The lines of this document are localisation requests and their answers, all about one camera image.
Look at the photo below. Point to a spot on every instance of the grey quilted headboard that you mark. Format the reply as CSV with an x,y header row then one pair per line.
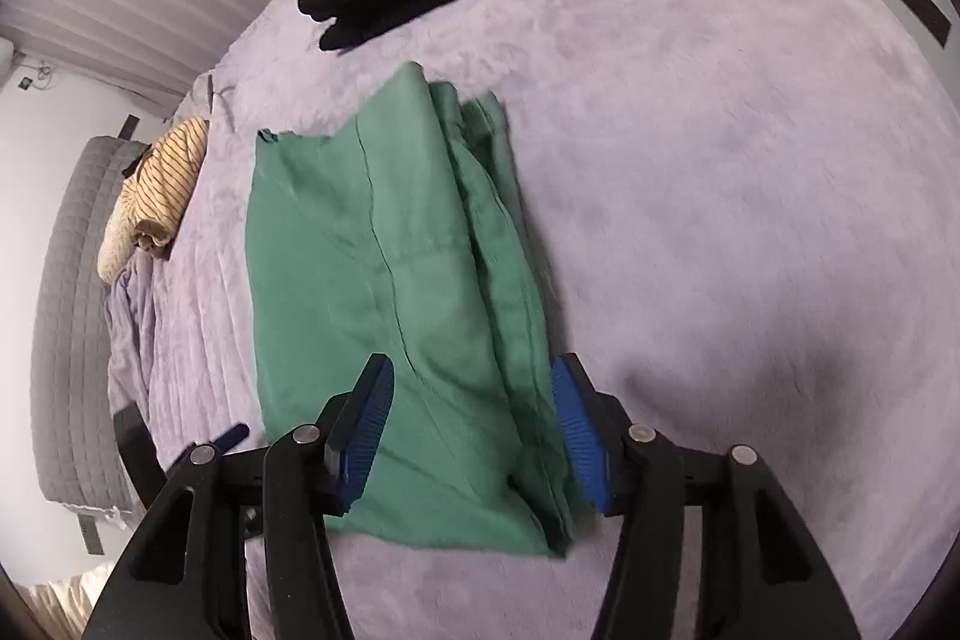
x,y
71,325

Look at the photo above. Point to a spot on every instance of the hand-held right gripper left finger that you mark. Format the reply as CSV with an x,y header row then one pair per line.
x,y
367,430

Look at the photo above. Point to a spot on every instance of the green pants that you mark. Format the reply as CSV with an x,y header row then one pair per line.
x,y
435,280

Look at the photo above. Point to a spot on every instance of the dark curved band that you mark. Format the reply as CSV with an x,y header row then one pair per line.
x,y
139,460

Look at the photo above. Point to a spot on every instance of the striped beige garment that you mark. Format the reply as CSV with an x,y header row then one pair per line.
x,y
169,183

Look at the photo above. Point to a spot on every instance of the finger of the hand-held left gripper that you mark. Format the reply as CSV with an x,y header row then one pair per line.
x,y
231,437

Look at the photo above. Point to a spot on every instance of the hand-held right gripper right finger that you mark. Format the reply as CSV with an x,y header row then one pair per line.
x,y
577,430

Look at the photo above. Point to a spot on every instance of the lilac fleece blanket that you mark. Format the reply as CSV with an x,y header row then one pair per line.
x,y
750,197

